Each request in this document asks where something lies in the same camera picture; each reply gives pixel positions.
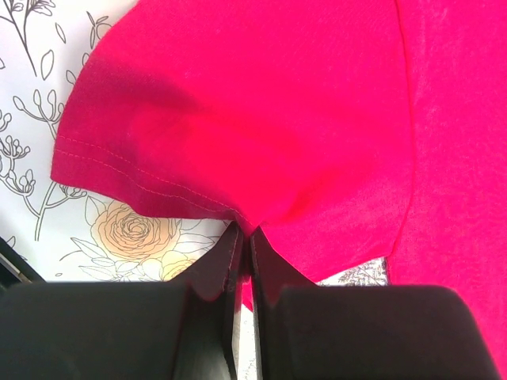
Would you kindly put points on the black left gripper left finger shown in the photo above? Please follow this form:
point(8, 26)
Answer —
point(184, 328)

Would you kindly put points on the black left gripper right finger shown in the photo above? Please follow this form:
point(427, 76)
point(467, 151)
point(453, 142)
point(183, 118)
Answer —
point(307, 331)

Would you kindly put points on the magenta t-shirt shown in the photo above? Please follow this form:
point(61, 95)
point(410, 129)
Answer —
point(346, 130)

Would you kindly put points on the floral patterned tablecloth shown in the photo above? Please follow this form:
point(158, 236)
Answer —
point(65, 233)

